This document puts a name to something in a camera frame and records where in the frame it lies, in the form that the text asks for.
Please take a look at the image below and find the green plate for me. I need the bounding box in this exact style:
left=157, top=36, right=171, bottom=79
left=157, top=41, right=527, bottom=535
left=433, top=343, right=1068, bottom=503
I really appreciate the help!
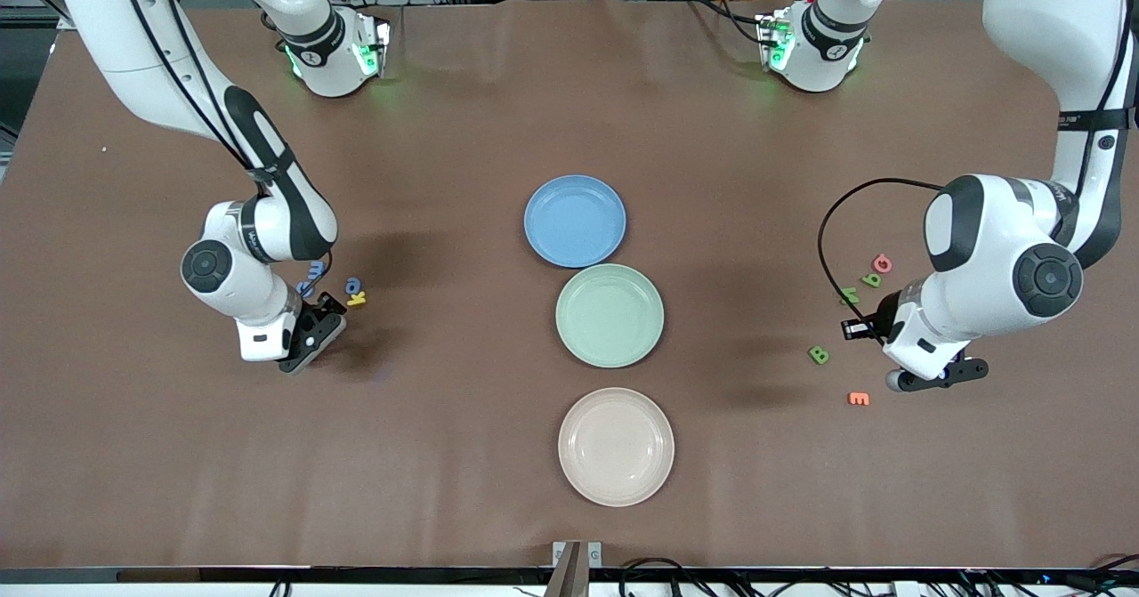
left=555, top=263, right=666, bottom=369

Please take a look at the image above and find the blue plate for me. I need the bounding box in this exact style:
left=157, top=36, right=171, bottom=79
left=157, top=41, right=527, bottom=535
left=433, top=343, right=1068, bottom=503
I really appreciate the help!
left=523, top=174, right=627, bottom=270

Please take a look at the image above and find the beige plate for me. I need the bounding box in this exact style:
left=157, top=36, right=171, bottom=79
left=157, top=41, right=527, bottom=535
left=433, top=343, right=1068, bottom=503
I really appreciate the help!
left=558, top=387, right=675, bottom=508

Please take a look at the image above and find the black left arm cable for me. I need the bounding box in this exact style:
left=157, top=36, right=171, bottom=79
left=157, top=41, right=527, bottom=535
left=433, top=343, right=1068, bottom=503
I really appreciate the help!
left=818, top=177, right=946, bottom=344

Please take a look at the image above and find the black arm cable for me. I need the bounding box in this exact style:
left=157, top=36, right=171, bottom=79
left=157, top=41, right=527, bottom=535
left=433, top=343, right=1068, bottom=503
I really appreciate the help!
left=111, top=0, right=335, bottom=295
left=818, top=177, right=946, bottom=344

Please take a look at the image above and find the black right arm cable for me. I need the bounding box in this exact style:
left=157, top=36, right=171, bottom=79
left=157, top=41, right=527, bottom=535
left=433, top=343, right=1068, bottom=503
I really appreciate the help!
left=111, top=0, right=335, bottom=295

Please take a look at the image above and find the black looped floor cable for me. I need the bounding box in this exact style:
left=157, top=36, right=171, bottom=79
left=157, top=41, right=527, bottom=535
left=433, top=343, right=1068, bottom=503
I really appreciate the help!
left=618, top=558, right=713, bottom=597

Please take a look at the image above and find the metal table bracket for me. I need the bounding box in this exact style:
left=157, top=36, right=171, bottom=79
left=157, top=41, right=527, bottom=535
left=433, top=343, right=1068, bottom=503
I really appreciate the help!
left=553, top=541, right=603, bottom=571

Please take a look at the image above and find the grey metal post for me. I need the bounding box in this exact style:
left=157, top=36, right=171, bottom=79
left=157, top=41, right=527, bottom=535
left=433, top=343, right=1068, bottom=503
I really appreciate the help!
left=543, top=541, right=590, bottom=597

